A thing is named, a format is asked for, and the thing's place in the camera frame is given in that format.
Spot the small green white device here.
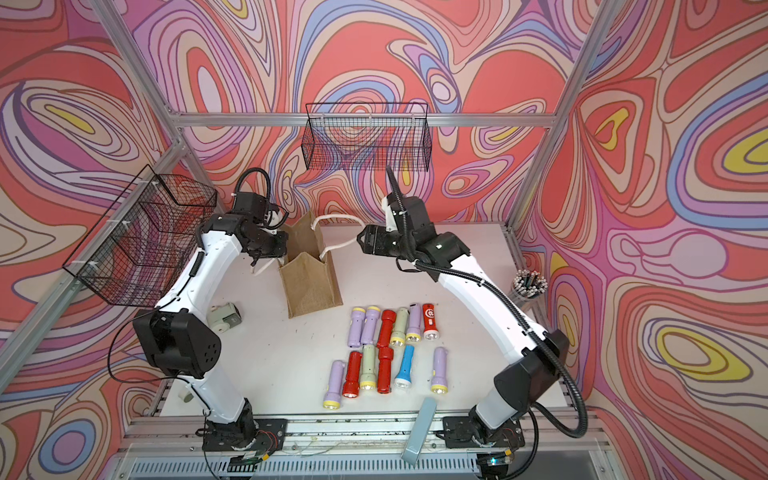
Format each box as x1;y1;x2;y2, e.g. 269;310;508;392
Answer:
207;302;242;334

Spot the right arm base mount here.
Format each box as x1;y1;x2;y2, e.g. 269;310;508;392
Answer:
436;412;526;451

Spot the cup of pens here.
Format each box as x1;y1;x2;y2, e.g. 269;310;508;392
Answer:
509;269;548;309

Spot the left wire basket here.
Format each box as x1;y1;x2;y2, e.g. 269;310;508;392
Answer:
62;166;218;308

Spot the red flashlight bottom middle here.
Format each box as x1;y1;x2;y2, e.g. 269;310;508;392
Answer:
377;346;394;394

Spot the red flashlight bottom left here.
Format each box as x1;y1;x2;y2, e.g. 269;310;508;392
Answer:
342;351;363;398

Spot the grey blue bar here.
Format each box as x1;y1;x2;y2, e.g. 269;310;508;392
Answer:
401;397;437;466

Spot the green flashlight bottom row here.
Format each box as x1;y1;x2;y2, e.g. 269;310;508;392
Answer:
360;344;377;391

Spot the green flashlight top row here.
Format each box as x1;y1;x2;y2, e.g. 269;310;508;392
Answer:
390;307;409;347

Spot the red white flashlight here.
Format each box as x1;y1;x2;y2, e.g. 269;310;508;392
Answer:
422;303;439;340

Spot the wire basket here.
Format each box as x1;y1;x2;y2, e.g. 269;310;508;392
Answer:
301;101;432;172
62;166;218;308

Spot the back wire basket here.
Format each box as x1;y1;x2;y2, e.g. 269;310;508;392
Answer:
301;101;432;172

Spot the red flashlight top row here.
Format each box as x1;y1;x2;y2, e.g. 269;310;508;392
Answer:
376;309;397;349

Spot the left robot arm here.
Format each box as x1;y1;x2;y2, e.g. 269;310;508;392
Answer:
132;167;288;451

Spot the blue flashlight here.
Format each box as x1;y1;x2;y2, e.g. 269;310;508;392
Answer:
394;345;415;389

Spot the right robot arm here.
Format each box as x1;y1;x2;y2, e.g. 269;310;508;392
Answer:
357;169;589;444

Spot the green flashlight row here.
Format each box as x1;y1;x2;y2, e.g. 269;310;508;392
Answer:
360;344;377;391
390;307;409;347

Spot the purple flashlight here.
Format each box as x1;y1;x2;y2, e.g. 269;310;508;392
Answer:
430;347;448;394
406;303;422;343
347;307;366;349
322;360;345;410
361;306;381;345

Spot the burlap tote bag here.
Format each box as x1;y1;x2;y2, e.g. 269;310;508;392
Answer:
278;212;365;318

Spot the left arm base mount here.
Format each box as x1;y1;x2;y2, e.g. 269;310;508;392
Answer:
195;418;288;453

